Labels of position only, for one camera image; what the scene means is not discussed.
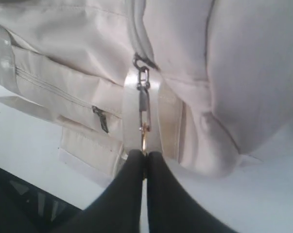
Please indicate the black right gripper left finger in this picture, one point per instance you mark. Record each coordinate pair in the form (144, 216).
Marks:
(118, 208)

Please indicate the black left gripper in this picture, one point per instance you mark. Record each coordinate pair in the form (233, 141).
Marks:
(44, 210)

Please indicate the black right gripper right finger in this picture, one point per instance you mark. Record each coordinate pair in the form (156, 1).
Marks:
(170, 208)

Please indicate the cream fabric duffel bag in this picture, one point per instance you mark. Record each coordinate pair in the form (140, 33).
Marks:
(221, 75)

